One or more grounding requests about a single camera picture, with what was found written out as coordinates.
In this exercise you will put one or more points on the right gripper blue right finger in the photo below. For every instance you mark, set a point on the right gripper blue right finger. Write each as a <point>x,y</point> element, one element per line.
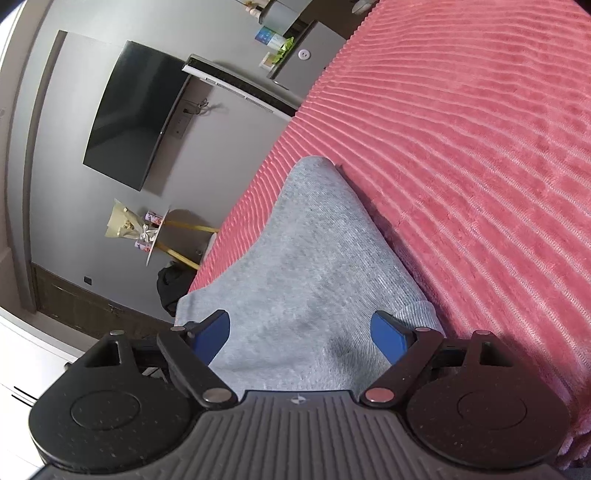
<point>409,352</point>

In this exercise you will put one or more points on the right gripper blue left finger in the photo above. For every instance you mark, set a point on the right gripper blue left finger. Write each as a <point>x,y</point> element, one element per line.
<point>188,350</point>

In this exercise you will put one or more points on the grey knit pants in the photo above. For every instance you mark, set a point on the grey knit pants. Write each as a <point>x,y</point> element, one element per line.
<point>301,298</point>

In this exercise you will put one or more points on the black bag on floor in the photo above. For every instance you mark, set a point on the black bag on floor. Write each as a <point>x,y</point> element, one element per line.
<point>173,282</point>

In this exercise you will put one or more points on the white round side table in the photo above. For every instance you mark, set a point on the white round side table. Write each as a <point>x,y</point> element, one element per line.
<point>181,235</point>

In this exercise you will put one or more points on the dark wooden door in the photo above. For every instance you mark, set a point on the dark wooden door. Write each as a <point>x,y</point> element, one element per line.
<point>88,312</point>

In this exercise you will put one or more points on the cream flower bouquet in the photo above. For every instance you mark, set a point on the cream flower bouquet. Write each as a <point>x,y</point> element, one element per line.
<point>124,223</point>

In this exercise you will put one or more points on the pink ribbed bed blanket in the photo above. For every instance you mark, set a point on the pink ribbed bed blanket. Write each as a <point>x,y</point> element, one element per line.
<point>464,127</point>

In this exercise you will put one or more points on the white tower heater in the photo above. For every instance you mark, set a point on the white tower heater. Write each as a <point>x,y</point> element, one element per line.
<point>218,76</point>

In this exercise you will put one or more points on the small grey fridge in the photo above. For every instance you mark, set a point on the small grey fridge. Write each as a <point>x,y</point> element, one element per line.
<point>307,59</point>

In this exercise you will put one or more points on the blue white box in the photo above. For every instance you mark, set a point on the blue white box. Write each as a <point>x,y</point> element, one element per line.
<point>265,36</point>

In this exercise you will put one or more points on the grey vanity desk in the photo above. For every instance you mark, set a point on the grey vanity desk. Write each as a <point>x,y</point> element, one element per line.
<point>289,17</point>

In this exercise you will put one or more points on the black wall television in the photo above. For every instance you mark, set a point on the black wall television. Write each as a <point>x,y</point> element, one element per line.
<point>141,94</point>

